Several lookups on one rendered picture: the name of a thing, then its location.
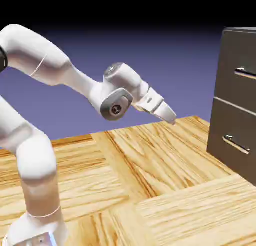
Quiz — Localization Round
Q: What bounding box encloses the brown drawer front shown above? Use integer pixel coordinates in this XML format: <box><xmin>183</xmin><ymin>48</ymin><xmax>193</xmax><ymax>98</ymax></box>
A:
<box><xmin>213</xmin><ymin>29</ymin><xmax>256</xmax><ymax>116</ymax></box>
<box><xmin>206</xmin><ymin>97</ymin><xmax>256</xmax><ymax>186</ymax></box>

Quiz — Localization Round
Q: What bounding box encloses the dark brown wooden cabinet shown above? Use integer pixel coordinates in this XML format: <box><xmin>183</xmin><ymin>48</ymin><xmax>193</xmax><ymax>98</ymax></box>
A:
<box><xmin>206</xmin><ymin>26</ymin><xmax>256</xmax><ymax>187</ymax></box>

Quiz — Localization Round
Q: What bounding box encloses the silver curved drawer handle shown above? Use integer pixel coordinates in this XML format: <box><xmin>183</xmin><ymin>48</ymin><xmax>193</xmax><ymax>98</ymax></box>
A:
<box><xmin>234</xmin><ymin>67</ymin><xmax>256</xmax><ymax>80</ymax></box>
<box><xmin>222</xmin><ymin>134</ymin><xmax>251</xmax><ymax>155</ymax></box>

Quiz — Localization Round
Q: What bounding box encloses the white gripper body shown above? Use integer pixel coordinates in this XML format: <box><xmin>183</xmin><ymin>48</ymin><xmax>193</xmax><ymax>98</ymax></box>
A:
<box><xmin>153</xmin><ymin>101</ymin><xmax>178</xmax><ymax>126</ymax></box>

